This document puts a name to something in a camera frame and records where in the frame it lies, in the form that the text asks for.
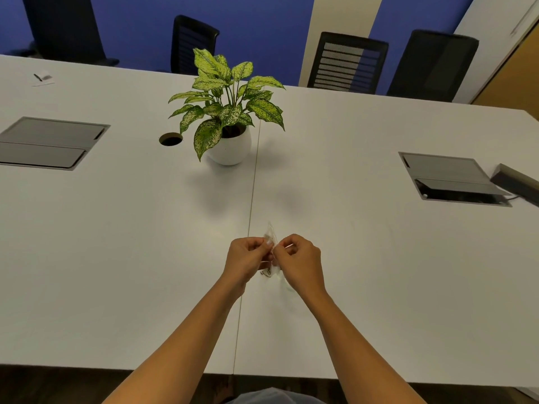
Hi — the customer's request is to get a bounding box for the person's left hand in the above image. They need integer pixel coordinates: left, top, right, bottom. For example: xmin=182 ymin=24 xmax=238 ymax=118
xmin=220 ymin=237 xmax=274 ymax=298

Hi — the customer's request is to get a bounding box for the person's right hand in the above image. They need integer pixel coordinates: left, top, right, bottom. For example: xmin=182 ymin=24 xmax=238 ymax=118
xmin=272 ymin=234 xmax=328 ymax=307

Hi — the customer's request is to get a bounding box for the small clear plastic bag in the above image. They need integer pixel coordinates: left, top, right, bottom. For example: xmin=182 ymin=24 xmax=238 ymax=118
xmin=259 ymin=221 xmax=285 ymax=278

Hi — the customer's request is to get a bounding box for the person's right forearm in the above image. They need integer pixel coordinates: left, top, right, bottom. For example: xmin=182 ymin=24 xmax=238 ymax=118
xmin=303 ymin=290 xmax=428 ymax=404

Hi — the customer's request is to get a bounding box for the person's left forearm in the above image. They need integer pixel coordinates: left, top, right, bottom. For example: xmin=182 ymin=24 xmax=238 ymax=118
xmin=102 ymin=278 xmax=243 ymax=404

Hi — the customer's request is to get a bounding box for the round white plant pot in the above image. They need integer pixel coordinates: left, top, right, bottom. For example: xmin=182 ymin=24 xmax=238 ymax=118
xmin=205 ymin=123 xmax=252 ymax=166

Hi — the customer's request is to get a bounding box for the person's grey clothing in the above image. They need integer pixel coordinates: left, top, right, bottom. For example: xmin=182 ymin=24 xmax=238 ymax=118
xmin=225 ymin=387 xmax=316 ymax=404

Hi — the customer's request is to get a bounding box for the green variegated leafy plant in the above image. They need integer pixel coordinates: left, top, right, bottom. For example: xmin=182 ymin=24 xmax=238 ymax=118
xmin=168 ymin=48 xmax=286 ymax=162

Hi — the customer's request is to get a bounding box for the dark grey rectangular device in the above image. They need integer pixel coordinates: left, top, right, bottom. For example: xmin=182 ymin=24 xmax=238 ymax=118
xmin=490 ymin=163 xmax=539 ymax=208

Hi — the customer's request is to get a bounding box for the wooden door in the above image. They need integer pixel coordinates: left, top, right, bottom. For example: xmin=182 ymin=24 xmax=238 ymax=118
xmin=472 ymin=21 xmax=539 ymax=121

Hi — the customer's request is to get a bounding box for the grey table cable hatch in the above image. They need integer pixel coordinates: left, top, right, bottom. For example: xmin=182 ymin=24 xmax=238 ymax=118
xmin=398 ymin=151 xmax=513 ymax=207
xmin=0 ymin=117 xmax=111 ymax=171

